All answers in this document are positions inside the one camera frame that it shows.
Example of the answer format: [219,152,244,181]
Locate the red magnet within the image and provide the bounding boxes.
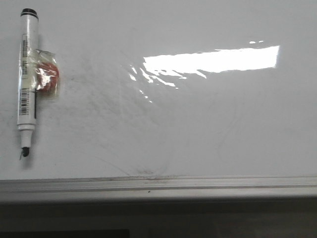
[34,49,60,97]

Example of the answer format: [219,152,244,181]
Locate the white whiteboard marker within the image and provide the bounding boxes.
[17,8,39,158]

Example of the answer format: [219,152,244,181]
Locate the white whiteboard surface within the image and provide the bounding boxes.
[0,0,317,179]

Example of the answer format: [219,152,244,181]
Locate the aluminium whiteboard frame rail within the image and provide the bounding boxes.
[0,176,317,204]

